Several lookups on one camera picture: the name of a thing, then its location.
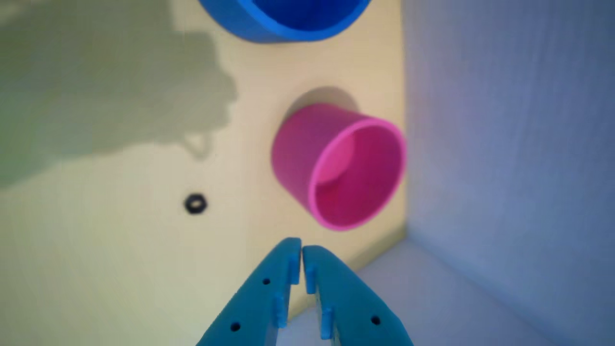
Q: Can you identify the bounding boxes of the pink round cup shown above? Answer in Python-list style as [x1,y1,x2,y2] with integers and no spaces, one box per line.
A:
[271,102,408,232]

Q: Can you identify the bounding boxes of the yellow paper sheet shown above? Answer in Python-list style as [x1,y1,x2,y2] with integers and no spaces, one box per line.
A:
[0,0,408,346]

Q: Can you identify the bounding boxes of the metal hex nut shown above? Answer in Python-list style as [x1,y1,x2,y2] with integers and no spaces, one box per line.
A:
[184,193,209,215]

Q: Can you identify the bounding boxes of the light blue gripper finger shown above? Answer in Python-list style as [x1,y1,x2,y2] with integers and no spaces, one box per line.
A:
[302,245,415,346]
[196,237,302,346]

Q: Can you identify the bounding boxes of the blue round cup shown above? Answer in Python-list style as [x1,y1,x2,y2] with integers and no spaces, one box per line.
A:
[197,0,373,44]

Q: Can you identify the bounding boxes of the white cardboard box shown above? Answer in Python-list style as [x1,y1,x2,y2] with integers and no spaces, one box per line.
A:
[278,0,615,346]

